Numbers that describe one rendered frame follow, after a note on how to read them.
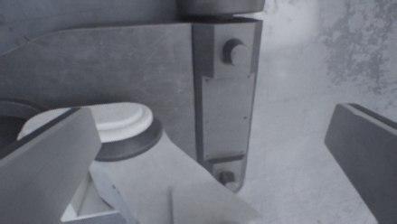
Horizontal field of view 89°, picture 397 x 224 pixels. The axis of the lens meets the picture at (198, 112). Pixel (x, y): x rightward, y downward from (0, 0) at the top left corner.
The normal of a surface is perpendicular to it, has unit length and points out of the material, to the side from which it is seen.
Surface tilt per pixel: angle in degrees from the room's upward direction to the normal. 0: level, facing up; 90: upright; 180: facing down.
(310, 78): 0
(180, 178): 90
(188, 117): 0
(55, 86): 0
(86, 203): 90
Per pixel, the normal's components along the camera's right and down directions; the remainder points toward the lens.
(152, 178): -0.03, -0.88
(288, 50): 0.18, 0.47
